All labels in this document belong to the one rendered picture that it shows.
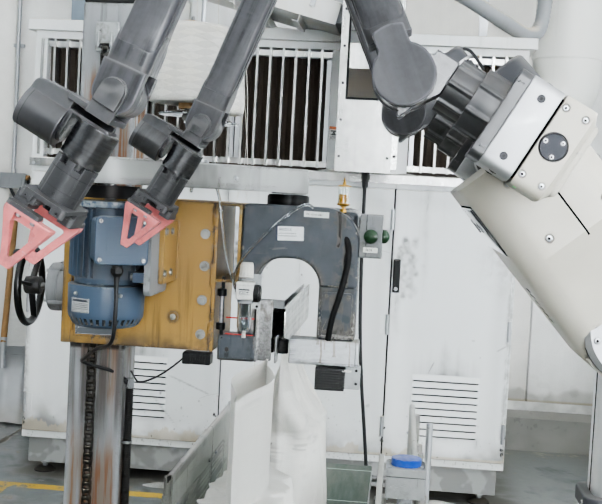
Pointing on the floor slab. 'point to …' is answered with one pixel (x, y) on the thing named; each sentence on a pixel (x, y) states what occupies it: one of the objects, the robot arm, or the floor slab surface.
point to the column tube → (108, 470)
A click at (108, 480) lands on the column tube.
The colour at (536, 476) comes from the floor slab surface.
